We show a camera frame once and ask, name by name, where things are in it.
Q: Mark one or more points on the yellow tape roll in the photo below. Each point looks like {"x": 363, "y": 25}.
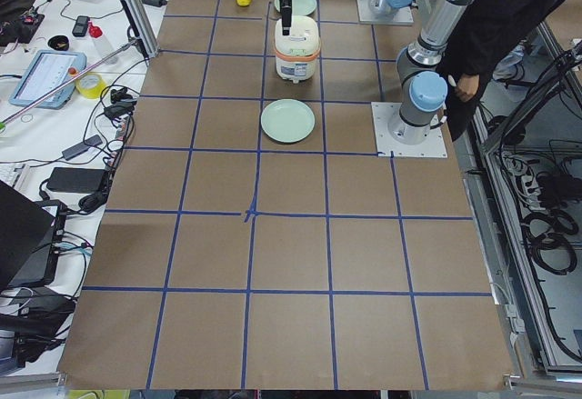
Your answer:
{"x": 90, "y": 86}

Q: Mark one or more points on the blue tablet near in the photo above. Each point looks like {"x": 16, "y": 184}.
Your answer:
{"x": 48, "y": 70}

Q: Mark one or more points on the black laptop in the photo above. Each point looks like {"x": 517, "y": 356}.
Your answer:
{"x": 30, "y": 232}

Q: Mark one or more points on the green plate near arm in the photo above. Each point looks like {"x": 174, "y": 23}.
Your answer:
{"x": 303, "y": 7}
{"x": 287, "y": 121}

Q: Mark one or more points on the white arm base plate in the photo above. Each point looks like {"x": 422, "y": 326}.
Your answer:
{"x": 385, "y": 12}
{"x": 395, "y": 138}

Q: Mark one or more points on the clear bottle red cap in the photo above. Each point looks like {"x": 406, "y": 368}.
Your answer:
{"x": 102, "y": 44}

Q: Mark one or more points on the black power adapter brick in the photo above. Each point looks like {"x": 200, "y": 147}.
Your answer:
{"x": 75, "y": 180}

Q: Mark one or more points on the aluminium frame post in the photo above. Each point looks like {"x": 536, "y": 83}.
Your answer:
{"x": 141, "y": 28}

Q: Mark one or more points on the person's hand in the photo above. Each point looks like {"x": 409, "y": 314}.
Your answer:
{"x": 467, "y": 87}

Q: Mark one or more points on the black small bowl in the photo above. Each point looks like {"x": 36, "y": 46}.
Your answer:
{"x": 59, "y": 43}

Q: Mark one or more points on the black handheld device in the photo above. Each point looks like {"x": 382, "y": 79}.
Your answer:
{"x": 80, "y": 27}

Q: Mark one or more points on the white rice cooker orange handle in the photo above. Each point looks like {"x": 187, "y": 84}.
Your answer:
{"x": 297, "y": 53}

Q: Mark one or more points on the metal rod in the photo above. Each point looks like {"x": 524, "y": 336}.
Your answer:
{"x": 66, "y": 83}

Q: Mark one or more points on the black small adapter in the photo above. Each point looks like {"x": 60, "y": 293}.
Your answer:
{"x": 154, "y": 3}

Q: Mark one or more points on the grey usb hub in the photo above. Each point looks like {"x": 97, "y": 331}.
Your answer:
{"x": 81, "y": 147}

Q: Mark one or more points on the person in black clothes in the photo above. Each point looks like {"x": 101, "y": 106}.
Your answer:
{"x": 485, "y": 34}

